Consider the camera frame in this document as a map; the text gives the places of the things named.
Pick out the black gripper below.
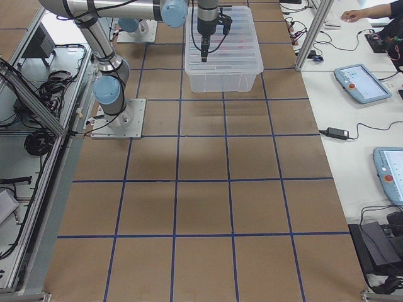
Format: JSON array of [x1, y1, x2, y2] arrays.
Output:
[[197, 5, 218, 63]]

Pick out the clear plastic box lid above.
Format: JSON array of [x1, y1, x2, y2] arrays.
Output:
[[184, 6, 263, 76]]

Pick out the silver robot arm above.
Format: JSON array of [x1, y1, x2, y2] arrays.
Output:
[[118, 18, 149, 35], [40, 1, 189, 127]]

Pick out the clear plastic storage box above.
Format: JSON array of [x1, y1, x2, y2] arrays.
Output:
[[184, 6, 263, 92]]

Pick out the person hand on table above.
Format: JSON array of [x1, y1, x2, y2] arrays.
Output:
[[341, 10, 365, 23]]

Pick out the black power adapter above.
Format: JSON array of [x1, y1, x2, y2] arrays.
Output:
[[326, 127, 349, 140]]

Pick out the upper teach pendant tablet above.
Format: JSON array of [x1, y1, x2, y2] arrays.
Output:
[[334, 64, 392, 104]]

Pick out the teach pendant tablet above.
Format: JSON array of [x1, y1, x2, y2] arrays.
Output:
[[373, 147, 402, 206], [334, 64, 392, 104]]

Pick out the lower teach pendant tablet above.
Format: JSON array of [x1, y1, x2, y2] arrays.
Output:
[[373, 147, 402, 206]]

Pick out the black laptop stand device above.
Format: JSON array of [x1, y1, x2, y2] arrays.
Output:
[[348, 211, 402, 294]]

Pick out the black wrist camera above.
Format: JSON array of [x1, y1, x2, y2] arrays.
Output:
[[217, 8, 232, 36]]

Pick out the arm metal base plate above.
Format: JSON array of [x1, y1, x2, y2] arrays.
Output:
[[117, 20, 157, 44], [91, 99, 146, 139]]

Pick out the aluminium frame post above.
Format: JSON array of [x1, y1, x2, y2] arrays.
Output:
[[295, 0, 334, 72]]

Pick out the coiled black cable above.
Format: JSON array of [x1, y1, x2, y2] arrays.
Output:
[[24, 128, 53, 157]]

